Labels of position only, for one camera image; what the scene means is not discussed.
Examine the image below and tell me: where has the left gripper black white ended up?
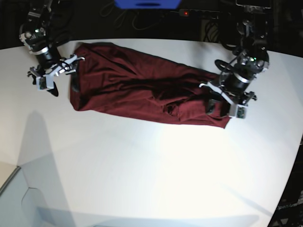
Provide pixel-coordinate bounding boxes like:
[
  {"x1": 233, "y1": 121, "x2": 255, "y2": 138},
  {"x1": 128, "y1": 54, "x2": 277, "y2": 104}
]
[{"x1": 199, "y1": 70, "x2": 257, "y2": 117}]

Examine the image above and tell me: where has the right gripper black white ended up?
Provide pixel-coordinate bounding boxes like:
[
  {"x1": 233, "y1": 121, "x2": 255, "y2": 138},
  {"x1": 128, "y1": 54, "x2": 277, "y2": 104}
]
[{"x1": 27, "y1": 47, "x2": 85, "y2": 97}]

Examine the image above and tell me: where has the dark red long-sleeve t-shirt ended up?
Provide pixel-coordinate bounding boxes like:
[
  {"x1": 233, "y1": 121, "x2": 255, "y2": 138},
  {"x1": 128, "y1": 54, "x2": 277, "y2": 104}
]
[{"x1": 70, "y1": 43, "x2": 230, "y2": 128}]

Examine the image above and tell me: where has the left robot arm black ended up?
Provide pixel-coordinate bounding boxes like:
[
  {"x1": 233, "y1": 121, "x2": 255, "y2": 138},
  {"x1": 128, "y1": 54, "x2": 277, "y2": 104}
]
[{"x1": 199, "y1": 0, "x2": 271, "y2": 119}]

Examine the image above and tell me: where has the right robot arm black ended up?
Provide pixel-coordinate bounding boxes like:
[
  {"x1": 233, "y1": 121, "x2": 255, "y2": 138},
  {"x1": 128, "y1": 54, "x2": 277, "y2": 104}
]
[{"x1": 19, "y1": 0, "x2": 85, "y2": 97}]

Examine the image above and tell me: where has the black power strip red light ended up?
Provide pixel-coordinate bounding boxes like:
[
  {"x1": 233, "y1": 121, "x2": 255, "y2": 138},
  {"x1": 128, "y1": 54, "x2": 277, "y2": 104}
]
[{"x1": 178, "y1": 9, "x2": 232, "y2": 20}]

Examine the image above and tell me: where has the blue box at table back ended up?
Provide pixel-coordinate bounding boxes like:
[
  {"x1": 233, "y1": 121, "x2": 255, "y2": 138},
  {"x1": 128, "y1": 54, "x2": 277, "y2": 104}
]
[{"x1": 114, "y1": 0, "x2": 181, "y2": 9}]

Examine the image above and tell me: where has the black OpenArm labelled case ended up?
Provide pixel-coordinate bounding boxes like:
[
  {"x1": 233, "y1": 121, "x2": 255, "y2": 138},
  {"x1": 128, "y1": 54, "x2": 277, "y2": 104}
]
[{"x1": 268, "y1": 143, "x2": 303, "y2": 227}]

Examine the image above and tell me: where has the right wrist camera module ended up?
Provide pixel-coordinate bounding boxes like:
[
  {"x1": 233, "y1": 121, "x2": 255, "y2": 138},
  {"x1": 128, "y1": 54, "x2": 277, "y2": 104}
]
[{"x1": 36, "y1": 76, "x2": 54, "y2": 90}]

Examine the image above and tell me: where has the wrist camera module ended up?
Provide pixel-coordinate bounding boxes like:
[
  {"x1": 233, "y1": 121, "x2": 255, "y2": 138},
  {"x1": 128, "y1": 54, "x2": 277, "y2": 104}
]
[
  {"x1": 229, "y1": 104, "x2": 248, "y2": 119},
  {"x1": 36, "y1": 76, "x2": 54, "y2": 90}
]

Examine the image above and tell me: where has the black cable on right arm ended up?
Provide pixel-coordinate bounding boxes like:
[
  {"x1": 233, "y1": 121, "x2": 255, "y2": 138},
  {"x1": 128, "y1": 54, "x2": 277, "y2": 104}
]
[{"x1": 58, "y1": 60, "x2": 71, "y2": 76}]

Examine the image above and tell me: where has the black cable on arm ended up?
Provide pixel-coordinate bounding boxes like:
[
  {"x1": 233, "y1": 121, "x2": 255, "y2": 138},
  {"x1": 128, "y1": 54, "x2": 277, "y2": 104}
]
[
  {"x1": 214, "y1": 59, "x2": 237, "y2": 79},
  {"x1": 58, "y1": 60, "x2": 71, "y2": 76}
]

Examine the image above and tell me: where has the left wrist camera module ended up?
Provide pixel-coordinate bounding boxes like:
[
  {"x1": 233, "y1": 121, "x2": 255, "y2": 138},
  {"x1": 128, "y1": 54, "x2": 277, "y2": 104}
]
[{"x1": 229, "y1": 104, "x2": 248, "y2": 119}]

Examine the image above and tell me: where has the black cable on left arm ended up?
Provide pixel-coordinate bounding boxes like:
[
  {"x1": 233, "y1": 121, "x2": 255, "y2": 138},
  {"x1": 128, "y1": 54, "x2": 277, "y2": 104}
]
[{"x1": 214, "y1": 59, "x2": 237, "y2": 79}]

